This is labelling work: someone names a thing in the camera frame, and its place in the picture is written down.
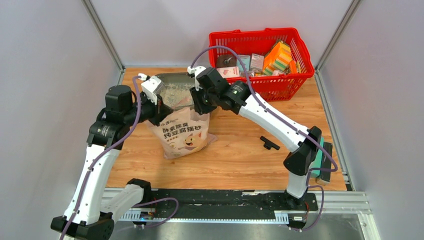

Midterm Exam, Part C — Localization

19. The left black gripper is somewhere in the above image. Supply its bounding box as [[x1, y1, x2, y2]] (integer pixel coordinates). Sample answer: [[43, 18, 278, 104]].
[[123, 92, 174, 127]]

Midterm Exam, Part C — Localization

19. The pink cat litter bag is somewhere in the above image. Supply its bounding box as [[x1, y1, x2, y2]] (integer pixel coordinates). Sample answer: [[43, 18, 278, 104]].
[[145, 107, 218, 160]]

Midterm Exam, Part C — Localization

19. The black bag clip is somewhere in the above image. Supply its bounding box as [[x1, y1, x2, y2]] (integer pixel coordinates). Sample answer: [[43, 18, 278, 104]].
[[259, 136, 281, 151]]

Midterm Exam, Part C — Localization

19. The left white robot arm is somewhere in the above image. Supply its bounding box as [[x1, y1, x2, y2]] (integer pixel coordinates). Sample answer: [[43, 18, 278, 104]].
[[50, 85, 172, 240]]

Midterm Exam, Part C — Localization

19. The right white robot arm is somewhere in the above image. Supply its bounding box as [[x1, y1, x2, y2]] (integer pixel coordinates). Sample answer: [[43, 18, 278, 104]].
[[187, 66, 322, 210]]

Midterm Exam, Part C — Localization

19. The grey litter box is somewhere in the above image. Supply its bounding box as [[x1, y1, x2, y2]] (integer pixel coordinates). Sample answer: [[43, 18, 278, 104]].
[[156, 72, 195, 111]]

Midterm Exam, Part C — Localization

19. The pink white small box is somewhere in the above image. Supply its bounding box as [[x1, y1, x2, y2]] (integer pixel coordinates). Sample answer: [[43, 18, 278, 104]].
[[216, 66, 240, 79]]

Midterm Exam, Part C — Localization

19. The teal small box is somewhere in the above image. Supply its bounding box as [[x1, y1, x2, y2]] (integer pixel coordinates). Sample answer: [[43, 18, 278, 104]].
[[236, 54, 251, 72]]

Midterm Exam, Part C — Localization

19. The grey small box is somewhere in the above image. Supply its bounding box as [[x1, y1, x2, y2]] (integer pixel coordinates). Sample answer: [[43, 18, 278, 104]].
[[249, 53, 265, 74]]

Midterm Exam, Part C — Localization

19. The red plastic basket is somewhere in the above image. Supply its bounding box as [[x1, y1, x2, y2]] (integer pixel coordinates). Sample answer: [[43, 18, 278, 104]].
[[209, 27, 315, 101]]

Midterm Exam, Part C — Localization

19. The orange sponge pack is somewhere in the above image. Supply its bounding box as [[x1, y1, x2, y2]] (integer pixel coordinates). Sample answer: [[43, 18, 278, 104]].
[[262, 40, 293, 76]]

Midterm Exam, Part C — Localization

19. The teal black brush block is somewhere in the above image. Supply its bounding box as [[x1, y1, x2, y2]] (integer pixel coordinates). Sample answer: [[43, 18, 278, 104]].
[[310, 137, 333, 186]]

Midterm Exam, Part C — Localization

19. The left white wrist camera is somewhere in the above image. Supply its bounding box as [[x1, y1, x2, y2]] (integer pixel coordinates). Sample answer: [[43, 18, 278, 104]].
[[138, 73, 164, 105]]

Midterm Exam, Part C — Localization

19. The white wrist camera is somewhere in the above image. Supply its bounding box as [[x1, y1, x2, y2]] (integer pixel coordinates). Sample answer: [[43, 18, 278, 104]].
[[187, 66, 206, 91], [138, 73, 164, 105]]

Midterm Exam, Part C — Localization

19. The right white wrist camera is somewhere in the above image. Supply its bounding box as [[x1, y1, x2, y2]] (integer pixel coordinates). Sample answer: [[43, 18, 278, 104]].
[[187, 66, 206, 91]]

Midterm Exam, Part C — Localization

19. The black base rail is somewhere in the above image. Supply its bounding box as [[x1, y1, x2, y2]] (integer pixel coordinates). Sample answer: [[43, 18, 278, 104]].
[[141, 188, 319, 221]]

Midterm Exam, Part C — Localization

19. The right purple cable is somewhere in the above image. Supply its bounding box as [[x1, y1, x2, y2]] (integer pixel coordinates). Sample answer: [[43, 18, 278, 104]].
[[191, 45, 339, 232]]

